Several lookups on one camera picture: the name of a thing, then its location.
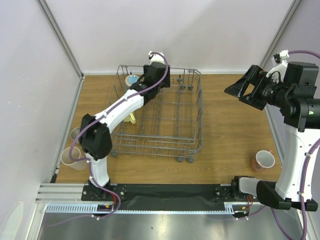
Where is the pink patterned mug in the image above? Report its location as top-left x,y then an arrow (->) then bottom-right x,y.
251,150 -> 276,172

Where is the blue butterfly mug orange inside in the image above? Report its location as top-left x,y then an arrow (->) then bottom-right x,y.
124,74 -> 139,91

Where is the pale yellow mug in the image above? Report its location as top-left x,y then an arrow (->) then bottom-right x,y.
123,112 -> 136,124

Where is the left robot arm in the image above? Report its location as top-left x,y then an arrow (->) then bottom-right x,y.
78,61 -> 170,201

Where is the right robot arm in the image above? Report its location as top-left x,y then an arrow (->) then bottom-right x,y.
224,61 -> 320,212

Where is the beige steel-lined tumbler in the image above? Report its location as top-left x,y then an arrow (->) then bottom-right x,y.
70,127 -> 81,141

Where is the white plastic object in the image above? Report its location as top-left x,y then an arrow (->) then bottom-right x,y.
0,201 -> 24,240

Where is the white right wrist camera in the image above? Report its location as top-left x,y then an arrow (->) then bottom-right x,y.
266,49 -> 290,84

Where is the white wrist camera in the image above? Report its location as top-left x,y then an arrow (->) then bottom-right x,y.
148,51 -> 165,65
266,49 -> 290,84

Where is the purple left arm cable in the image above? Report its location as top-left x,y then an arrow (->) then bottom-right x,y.
68,51 -> 168,198

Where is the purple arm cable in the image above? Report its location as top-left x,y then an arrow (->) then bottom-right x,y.
68,51 -> 168,198
271,49 -> 320,240

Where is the grey wire dish rack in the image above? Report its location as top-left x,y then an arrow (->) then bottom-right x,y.
110,68 -> 203,163

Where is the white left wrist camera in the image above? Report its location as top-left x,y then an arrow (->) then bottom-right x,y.
148,51 -> 165,65

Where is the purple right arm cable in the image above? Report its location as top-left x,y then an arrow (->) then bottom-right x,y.
271,49 -> 320,240

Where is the black mounting base plate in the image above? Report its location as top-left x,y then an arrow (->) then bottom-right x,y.
81,183 -> 261,211

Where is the aluminium rail with cable duct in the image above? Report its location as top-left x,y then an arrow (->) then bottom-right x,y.
36,181 -> 298,218

